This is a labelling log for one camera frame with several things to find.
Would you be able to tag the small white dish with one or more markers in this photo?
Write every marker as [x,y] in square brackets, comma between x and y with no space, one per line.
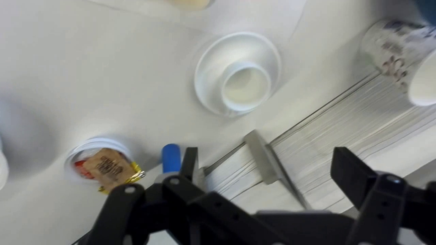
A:
[86,151]

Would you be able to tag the white napkin stack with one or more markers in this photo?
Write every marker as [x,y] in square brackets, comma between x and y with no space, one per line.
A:
[362,122]

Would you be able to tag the brown sugar packet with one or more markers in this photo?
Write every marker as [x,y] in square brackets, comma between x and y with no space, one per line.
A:
[109,167]

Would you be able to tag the blue cylinder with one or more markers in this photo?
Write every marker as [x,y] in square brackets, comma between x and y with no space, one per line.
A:
[170,156]

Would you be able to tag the yellow packet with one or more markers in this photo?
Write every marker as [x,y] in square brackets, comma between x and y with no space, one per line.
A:
[136,174]

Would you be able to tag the printed paper cup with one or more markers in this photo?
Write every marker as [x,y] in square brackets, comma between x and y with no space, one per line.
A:
[403,54]

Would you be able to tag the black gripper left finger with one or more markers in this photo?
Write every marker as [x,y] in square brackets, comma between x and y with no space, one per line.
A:
[150,218]

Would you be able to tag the red packet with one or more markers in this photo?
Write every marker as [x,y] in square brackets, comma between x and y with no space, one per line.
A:
[77,169]

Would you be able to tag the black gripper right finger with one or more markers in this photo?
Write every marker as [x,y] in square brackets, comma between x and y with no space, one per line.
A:
[389,208]

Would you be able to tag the white teacup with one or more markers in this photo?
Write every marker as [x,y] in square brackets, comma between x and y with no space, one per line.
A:
[245,86]

